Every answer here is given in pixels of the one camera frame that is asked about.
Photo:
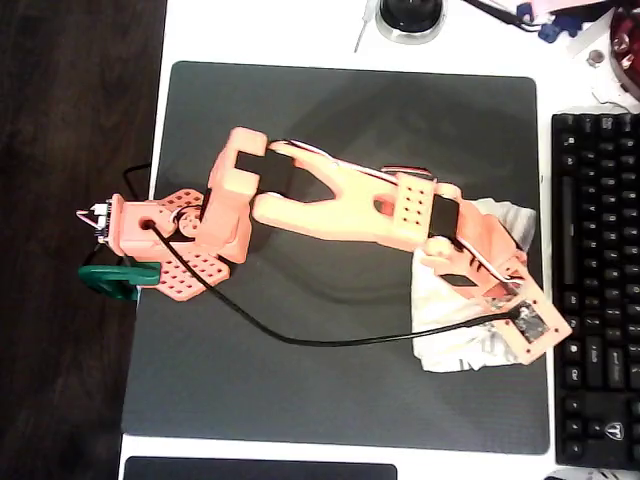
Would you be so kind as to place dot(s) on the salmon perforated robot base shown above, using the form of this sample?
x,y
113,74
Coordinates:
x,y
190,280

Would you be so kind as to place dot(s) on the black rectangular pad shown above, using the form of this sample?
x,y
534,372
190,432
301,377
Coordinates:
x,y
250,470

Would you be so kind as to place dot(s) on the pink paper sheet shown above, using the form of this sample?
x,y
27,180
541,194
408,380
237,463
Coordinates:
x,y
565,4

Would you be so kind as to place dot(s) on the black mechanical keyboard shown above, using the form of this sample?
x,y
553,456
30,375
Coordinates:
x,y
600,300

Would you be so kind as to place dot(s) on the dark red round object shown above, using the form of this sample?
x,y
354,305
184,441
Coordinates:
x,y
627,55

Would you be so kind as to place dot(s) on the blue plastic clip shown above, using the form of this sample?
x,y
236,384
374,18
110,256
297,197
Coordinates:
x,y
555,30

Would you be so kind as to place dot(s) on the salmon gripper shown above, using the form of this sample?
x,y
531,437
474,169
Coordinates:
x,y
501,288

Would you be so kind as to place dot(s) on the black dome on silver base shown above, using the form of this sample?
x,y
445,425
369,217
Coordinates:
x,y
410,15

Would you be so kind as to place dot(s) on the salmon gripper camera mount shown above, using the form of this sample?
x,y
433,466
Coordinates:
x,y
555,330

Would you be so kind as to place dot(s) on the white striped towel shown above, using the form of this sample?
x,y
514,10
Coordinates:
x,y
435,305

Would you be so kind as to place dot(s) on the large black desk mat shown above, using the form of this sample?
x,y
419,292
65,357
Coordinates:
x,y
300,400

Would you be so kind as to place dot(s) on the green table clamp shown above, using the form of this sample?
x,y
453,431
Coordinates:
x,y
110,275

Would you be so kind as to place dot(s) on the salmon 3D-printed robot arm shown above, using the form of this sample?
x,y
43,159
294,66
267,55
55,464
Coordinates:
x,y
350,200

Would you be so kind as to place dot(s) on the small controller circuit board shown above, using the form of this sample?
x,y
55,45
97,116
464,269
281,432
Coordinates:
x,y
102,215

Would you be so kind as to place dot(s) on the thin white stick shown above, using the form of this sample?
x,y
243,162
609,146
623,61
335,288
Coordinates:
x,y
362,27

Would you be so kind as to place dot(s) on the torn white paper scrap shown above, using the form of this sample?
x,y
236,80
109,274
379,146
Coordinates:
x,y
605,95

